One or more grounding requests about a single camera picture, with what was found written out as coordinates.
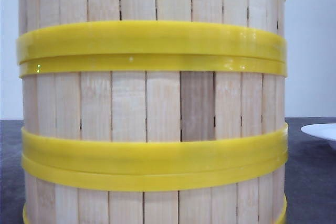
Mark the bamboo steamer yellow rims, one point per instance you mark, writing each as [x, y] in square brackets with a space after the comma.
[216, 138]
[55, 195]

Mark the white plate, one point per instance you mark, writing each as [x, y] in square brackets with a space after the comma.
[325, 131]

